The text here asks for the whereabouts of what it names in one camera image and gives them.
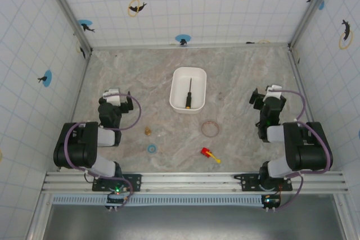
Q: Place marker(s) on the white plastic bin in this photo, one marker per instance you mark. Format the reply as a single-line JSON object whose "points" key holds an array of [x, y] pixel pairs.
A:
{"points": [[195, 82]]}

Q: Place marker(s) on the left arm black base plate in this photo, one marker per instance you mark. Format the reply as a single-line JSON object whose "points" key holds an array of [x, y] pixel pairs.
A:
{"points": [[135, 181]]}

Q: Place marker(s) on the aluminium frame post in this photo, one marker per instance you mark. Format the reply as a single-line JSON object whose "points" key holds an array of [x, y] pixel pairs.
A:
{"points": [[312, 8], [66, 9]]}

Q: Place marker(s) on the aluminium mounting rail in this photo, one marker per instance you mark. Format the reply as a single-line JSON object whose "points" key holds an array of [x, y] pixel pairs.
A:
{"points": [[182, 181]]}

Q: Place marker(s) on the black yellow screwdriver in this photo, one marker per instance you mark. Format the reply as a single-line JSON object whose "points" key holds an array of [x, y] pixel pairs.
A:
{"points": [[188, 101]]}

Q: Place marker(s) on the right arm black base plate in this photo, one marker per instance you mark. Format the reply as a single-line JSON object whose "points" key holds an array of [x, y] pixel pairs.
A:
{"points": [[244, 181]]}

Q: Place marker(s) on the aluminium frame crossbar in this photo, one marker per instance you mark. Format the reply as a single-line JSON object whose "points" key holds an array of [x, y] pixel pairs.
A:
{"points": [[191, 46]]}

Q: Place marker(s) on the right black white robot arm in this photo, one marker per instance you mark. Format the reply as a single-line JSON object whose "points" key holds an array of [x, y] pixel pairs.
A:
{"points": [[306, 150]]}

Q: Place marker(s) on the small brass fitting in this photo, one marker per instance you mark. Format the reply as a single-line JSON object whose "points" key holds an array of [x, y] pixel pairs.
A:
{"points": [[148, 131]]}

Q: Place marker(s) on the red yellow toy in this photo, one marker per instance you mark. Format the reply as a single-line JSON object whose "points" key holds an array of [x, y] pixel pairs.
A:
{"points": [[205, 151]]}

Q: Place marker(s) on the grey metal panel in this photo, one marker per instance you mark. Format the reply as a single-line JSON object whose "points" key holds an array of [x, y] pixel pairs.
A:
{"points": [[191, 223]]}

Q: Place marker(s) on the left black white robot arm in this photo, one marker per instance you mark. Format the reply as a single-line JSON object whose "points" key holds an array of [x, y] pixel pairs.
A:
{"points": [[76, 150]]}

